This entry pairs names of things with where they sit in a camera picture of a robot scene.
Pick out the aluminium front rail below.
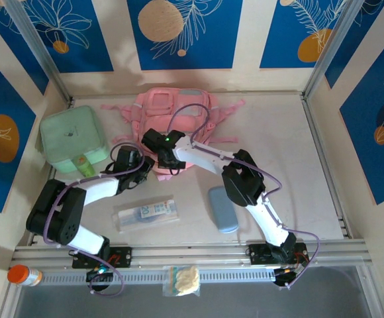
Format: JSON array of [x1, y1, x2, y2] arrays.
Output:
[[11, 238, 369, 268]]

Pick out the pink backpack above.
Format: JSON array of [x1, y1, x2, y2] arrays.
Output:
[[100, 86, 246, 182]]

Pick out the black controller board green light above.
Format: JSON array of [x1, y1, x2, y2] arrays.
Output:
[[85, 267, 114, 293]]

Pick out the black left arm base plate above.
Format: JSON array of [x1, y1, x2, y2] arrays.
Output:
[[72, 246, 133, 269]]

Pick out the aluminium side rail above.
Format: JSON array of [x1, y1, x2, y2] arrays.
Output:
[[300, 92, 354, 240], [26, 95, 75, 248]]

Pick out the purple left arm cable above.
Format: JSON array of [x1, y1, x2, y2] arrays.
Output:
[[41, 141, 146, 298]]

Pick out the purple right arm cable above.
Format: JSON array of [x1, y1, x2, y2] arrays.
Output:
[[167, 104, 321, 292]]

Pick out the mint green lunch bag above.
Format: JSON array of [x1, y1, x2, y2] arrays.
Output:
[[38, 105, 110, 174]]

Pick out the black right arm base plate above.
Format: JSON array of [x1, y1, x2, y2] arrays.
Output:
[[248, 243, 309, 266]]

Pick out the bright green bottle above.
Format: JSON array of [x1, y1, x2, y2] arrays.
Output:
[[75, 155, 96, 177]]

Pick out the grey slotted cable duct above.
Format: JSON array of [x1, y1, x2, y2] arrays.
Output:
[[41, 267, 275, 286]]

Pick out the grey blue pencil case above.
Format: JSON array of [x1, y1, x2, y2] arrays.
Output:
[[207, 185, 239, 235]]

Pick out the aluminium corner post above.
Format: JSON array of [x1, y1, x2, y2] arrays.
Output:
[[5, 0, 73, 102], [303, 0, 367, 100]]

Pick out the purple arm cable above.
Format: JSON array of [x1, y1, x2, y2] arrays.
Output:
[[41, 141, 146, 298], [167, 104, 321, 292]]

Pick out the black controller board orange wires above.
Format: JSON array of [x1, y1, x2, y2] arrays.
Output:
[[273, 266, 309, 290]]

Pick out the clear bag white contents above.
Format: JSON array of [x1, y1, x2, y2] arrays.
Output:
[[162, 264, 201, 297]]

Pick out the orange capped pill bottle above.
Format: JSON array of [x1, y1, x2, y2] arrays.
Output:
[[7, 264, 43, 288]]

